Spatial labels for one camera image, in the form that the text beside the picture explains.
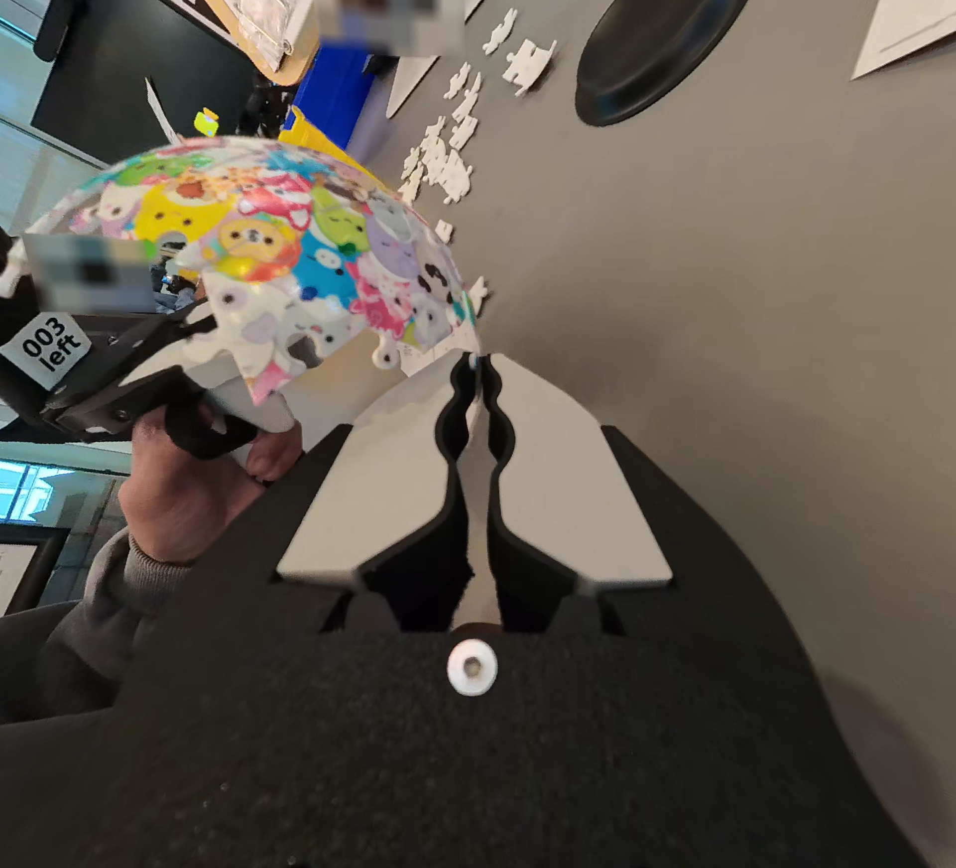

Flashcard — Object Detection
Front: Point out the scatter of white puzzle pieces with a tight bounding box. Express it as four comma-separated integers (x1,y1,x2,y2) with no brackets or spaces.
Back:
399,7,560,316

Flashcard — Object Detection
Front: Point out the person's left forearm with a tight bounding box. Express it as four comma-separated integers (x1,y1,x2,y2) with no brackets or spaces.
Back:
37,528,197,706

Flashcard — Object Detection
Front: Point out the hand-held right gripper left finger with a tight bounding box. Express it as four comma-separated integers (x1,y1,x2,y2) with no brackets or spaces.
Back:
276,353,479,594

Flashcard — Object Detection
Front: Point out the yellow plastic bin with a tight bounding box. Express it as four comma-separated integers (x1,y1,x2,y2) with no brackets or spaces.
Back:
278,106,354,158

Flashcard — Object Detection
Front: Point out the black round ball stand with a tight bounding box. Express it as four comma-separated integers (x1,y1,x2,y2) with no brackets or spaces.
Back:
574,0,763,129

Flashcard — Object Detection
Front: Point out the blue plastic bin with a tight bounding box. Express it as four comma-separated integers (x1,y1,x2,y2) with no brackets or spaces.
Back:
295,42,376,153

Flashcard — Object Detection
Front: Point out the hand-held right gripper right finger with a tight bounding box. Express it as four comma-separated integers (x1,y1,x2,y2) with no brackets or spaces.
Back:
481,353,675,594

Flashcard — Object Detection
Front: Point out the person's left hand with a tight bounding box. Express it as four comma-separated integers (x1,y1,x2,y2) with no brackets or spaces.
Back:
118,405,305,566

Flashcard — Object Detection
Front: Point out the partly built puzzle ball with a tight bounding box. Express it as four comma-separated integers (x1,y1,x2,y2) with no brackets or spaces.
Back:
22,136,483,407

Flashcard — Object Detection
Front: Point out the black flat panel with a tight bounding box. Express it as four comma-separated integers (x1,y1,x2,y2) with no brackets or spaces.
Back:
30,0,258,146

